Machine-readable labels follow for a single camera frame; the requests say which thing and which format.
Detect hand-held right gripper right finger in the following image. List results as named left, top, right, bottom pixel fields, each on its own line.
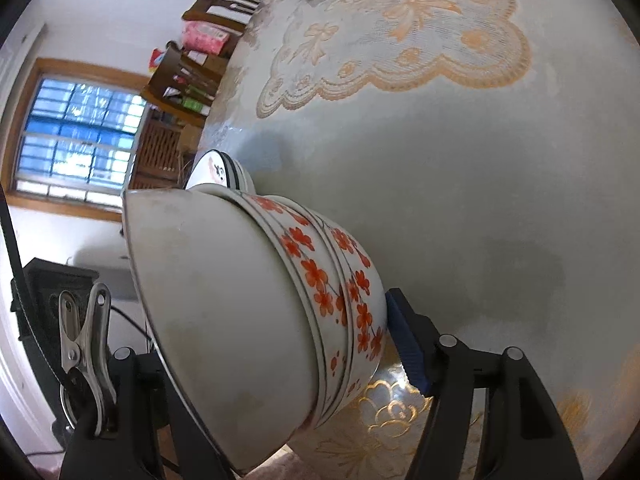
left=385, top=287, right=586, bottom=480

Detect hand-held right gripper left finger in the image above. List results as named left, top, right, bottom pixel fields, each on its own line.
left=59, top=346, right=237, bottom=480

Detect white bowl red blossoms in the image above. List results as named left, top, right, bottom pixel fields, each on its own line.
left=121, top=186, right=326, bottom=478
left=285, top=200, right=389, bottom=423
left=235, top=192, right=358, bottom=428

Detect bird and blossom plate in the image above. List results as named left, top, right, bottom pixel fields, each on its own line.
left=227, top=157, right=257, bottom=194

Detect lotus flower plate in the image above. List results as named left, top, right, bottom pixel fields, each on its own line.
left=186, top=151, right=240, bottom=192

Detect metal spring clip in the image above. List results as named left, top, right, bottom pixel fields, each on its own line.
left=57, top=282, right=121, bottom=436

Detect black floor appliance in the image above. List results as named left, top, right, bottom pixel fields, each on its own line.
left=22, top=257, right=101, bottom=436

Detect wooden lattice shelf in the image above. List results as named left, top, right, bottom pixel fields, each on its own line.
left=132, top=110, right=201, bottom=191

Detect wood framed window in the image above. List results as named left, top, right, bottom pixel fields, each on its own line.
left=10, top=57, right=151, bottom=221

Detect pink floral tissue package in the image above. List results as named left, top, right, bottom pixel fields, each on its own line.
left=180, top=20, right=231, bottom=56

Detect black cable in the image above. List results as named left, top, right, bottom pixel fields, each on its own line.
left=107, top=302, right=156, bottom=351

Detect black strap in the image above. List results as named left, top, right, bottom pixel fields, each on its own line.
left=0, top=187, right=66, bottom=391

